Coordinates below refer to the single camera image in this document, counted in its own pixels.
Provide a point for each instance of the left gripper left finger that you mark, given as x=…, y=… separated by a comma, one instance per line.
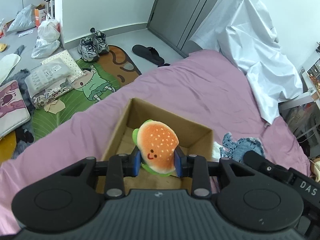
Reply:
x=111, y=173

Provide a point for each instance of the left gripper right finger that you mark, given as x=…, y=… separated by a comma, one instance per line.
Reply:
x=198, y=169

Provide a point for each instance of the burger plush toy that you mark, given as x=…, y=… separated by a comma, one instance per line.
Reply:
x=156, y=142

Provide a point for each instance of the white desk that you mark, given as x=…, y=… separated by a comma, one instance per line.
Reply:
x=302, y=113

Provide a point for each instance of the pink bed sheet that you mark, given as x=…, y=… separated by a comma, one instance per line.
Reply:
x=205, y=88

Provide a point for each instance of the green cartoon floor mat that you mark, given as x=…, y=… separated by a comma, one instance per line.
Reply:
x=102, y=78

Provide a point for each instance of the packaged bedding stack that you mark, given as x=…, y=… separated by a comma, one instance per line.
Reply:
x=52, y=79

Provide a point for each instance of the black slipper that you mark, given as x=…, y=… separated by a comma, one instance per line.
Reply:
x=148, y=53

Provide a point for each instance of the pink camo cushion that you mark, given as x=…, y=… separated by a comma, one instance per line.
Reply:
x=13, y=112

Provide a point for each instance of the grey sneaker right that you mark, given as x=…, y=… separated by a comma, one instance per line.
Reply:
x=100, y=43

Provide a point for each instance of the clear plastic bag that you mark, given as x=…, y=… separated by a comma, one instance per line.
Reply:
x=43, y=48

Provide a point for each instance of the white cover sheet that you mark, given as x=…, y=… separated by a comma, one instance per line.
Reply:
x=243, y=32

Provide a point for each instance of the white red plastic bag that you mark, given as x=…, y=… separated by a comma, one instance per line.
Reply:
x=49, y=30

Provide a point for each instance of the white insole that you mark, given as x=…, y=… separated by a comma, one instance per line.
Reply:
x=7, y=64

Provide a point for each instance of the grey wardrobe door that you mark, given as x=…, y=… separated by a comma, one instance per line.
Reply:
x=175, y=21

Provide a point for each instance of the orange cardboard box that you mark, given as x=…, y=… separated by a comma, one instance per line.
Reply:
x=40, y=14

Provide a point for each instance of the grey plastic bag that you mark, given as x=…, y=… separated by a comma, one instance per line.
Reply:
x=24, y=20

